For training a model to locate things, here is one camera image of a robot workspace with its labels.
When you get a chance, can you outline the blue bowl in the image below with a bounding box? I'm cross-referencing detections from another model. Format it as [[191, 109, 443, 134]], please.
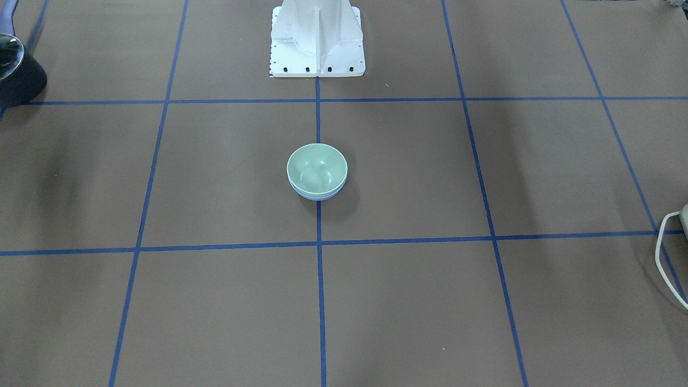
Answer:
[[289, 180, 347, 201]]

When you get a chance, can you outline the green bowl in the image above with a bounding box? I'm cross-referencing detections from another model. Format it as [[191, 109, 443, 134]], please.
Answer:
[[286, 143, 349, 182]]

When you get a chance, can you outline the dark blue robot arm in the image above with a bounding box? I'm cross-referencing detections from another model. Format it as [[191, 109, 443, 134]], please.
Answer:
[[1, 1, 47, 109]]

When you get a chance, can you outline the brown table mat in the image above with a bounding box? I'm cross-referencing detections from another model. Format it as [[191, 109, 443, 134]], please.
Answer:
[[2, 1, 686, 386]]

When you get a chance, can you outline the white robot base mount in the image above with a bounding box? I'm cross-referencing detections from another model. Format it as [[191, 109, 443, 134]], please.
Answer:
[[269, 1, 366, 78]]

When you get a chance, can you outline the white cable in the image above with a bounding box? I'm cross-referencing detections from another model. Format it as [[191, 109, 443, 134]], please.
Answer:
[[655, 204, 688, 311]]

